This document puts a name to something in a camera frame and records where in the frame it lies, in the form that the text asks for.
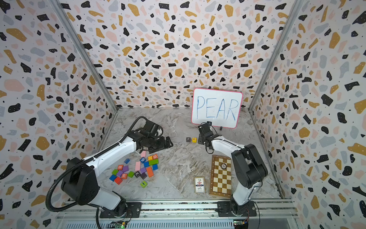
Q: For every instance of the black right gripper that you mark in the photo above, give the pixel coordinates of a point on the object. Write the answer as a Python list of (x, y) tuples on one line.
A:
[(199, 140)]

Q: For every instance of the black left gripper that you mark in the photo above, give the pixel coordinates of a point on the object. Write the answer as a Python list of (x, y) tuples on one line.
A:
[(163, 145)]

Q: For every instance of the orange R letter block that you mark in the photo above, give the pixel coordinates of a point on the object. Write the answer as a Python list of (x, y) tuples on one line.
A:
[(124, 175)]

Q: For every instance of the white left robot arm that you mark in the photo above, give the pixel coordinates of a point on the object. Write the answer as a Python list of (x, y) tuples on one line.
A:
[(79, 180)]

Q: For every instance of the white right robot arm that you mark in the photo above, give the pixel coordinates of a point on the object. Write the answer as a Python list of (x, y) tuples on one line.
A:
[(248, 165)]

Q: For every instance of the dark K letter block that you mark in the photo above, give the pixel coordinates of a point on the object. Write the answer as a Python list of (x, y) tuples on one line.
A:
[(137, 174)]

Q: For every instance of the green I letter block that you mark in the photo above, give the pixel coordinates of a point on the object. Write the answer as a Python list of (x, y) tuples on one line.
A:
[(144, 184)]

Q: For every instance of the long green block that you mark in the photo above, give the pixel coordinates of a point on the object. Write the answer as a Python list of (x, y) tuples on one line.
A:
[(153, 162)]

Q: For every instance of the long pink block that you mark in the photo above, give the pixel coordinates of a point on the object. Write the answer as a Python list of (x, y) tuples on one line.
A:
[(137, 166)]

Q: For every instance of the pink framed whiteboard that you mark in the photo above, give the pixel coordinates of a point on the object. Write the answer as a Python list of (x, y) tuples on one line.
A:
[(220, 107)]

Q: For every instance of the purple block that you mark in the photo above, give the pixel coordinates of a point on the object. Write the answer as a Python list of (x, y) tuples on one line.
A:
[(142, 170)]

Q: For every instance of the long orange block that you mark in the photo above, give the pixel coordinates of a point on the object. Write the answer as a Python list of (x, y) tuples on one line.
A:
[(149, 171)]

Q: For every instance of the small green cube block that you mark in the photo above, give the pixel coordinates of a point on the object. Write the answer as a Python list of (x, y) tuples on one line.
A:
[(131, 174)]

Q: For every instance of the wooden chessboard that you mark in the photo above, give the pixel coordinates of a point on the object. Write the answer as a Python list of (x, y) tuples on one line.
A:
[(221, 176)]

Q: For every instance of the playing card box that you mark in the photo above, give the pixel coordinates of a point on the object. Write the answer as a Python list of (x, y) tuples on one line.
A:
[(199, 185)]

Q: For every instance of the red cube block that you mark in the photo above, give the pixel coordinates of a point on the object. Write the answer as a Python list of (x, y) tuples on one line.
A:
[(118, 180)]

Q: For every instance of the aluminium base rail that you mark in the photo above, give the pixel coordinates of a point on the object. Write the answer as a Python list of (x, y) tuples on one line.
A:
[(210, 214)]

